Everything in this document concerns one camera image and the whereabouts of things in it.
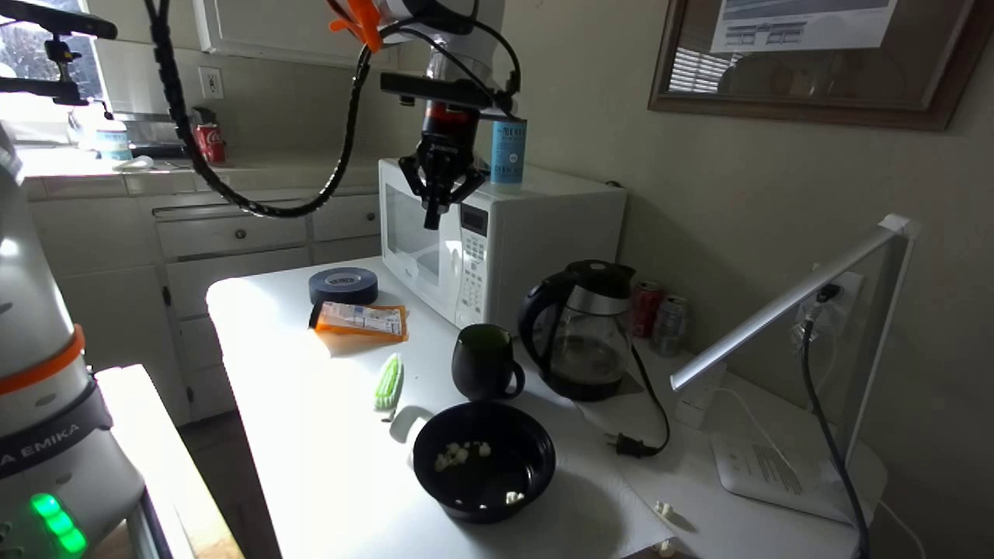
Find orange strap on arm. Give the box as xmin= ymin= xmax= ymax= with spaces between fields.
xmin=327 ymin=0 xmax=391 ymax=55

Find red white jars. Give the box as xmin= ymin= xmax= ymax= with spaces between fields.
xmin=629 ymin=283 xmax=693 ymax=359

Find orange strap on base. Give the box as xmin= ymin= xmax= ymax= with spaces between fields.
xmin=0 ymin=325 xmax=88 ymax=399

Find white paper sheets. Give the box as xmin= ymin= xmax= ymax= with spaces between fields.
xmin=710 ymin=432 xmax=891 ymax=529

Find white microwave oven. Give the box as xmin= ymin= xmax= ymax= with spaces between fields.
xmin=372 ymin=157 xmax=629 ymax=337

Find blue water bottle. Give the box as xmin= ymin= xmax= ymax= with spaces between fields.
xmin=487 ymin=115 xmax=528 ymax=189

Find dark blue round lid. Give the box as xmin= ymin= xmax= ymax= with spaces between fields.
xmin=303 ymin=263 xmax=381 ymax=307

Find black kettle power cord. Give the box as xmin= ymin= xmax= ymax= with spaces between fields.
xmin=607 ymin=345 xmax=678 ymax=459

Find black electric kettle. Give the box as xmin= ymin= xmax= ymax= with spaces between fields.
xmin=515 ymin=258 xmax=640 ymax=405

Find wooden board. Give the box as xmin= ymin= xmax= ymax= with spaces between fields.
xmin=97 ymin=361 xmax=249 ymax=559

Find brown framed wall poster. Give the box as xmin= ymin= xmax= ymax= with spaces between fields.
xmin=646 ymin=0 xmax=994 ymax=134

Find black camera on stand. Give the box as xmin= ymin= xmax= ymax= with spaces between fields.
xmin=0 ymin=0 xmax=120 ymax=108

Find black plugged power cable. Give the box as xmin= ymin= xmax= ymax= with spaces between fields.
xmin=797 ymin=283 xmax=875 ymax=559

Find black bowl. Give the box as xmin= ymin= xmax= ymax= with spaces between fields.
xmin=410 ymin=401 xmax=560 ymax=524

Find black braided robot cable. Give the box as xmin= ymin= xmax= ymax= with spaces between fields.
xmin=140 ymin=0 xmax=378 ymax=221

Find white kitchen counter cabinet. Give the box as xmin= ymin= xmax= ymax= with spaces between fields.
xmin=17 ymin=153 xmax=385 ymax=430

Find white upper cabinet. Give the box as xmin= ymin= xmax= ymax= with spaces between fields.
xmin=189 ymin=0 xmax=416 ymax=71

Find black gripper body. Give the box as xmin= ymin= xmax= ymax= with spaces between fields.
xmin=398 ymin=101 xmax=494 ymax=206

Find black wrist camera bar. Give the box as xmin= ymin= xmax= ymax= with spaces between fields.
xmin=375 ymin=69 xmax=515 ymax=112

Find white wall switch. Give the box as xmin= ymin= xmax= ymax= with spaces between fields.
xmin=196 ymin=66 xmax=225 ymax=105

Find orange packet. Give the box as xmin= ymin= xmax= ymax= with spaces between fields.
xmin=308 ymin=300 xmax=410 ymax=351

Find red canister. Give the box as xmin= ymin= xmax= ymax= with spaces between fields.
xmin=189 ymin=105 xmax=228 ymax=167

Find black mug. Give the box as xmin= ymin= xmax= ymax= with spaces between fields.
xmin=451 ymin=320 xmax=528 ymax=405

